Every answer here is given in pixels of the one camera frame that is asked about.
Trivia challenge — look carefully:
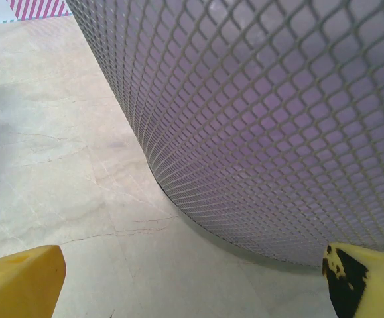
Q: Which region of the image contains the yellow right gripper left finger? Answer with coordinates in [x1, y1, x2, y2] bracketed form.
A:
[0, 244, 66, 318]

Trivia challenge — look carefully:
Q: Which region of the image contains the translucent purple trash bin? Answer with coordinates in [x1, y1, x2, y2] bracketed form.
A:
[64, 0, 384, 268]

